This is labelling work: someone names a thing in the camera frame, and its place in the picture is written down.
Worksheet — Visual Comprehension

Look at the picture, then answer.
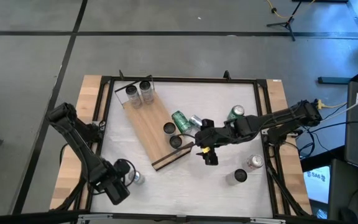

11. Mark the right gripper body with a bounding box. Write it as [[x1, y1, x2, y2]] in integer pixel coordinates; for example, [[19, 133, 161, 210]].
[[195, 126, 232, 149]]

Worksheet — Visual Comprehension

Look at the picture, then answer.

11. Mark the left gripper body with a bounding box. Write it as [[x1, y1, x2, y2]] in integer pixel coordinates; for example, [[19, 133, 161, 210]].
[[96, 160, 132, 187]]

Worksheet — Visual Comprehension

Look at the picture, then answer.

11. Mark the Celsius Peach Vibe can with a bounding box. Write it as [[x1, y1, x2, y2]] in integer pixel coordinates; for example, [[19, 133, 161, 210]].
[[125, 84, 142, 110], [139, 80, 155, 106]]

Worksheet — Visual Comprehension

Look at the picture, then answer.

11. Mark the dark green soda can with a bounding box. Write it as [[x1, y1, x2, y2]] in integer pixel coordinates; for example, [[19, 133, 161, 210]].
[[170, 110, 193, 135]]

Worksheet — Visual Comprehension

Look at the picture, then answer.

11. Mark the green Sprite can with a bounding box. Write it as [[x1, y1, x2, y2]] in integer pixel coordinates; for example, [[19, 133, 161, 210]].
[[226, 104, 246, 122]]

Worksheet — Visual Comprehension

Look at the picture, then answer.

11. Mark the white can with red print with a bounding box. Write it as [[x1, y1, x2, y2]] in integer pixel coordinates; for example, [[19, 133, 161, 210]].
[[241, 154, 265, 173]]

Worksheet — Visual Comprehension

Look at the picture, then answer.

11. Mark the wooden tray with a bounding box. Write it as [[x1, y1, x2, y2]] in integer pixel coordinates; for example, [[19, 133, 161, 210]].
[[113, 74, 196, 172]]

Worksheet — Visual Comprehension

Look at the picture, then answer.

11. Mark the black tripod stand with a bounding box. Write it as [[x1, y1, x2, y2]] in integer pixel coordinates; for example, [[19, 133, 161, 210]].
[[265, 0, 304, 42]]

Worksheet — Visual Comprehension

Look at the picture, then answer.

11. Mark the dark furniture foot bar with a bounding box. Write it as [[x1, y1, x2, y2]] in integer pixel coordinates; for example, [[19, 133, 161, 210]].
[[317, 76, 354, 85]]

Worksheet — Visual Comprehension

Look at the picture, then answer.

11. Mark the dark grey cabinet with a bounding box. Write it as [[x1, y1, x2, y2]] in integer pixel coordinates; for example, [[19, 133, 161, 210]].
[[328, 158, 358, 222]]

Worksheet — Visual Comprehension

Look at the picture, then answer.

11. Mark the black cable bundle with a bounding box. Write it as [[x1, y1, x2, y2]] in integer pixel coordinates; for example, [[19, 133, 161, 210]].
[[54, 167, 94, 212], [267, 155, 311, 217]]

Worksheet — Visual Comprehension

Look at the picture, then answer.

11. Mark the black table frame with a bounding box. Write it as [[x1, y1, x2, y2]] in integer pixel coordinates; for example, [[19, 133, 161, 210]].
[[85, 70, 291, 218]]

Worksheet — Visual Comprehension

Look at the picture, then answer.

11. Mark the black rig rail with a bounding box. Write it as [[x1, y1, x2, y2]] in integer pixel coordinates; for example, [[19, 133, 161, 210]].
[[0, 210, 358, 224]]

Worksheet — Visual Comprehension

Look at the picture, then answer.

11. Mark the yellow extension cable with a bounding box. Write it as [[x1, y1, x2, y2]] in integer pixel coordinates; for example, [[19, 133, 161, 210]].
[[265, 0, 317, 19]]

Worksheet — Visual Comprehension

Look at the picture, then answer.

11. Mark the white cable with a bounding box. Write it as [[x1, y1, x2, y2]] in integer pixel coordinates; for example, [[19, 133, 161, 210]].
[[303, 88, 358, 133]]

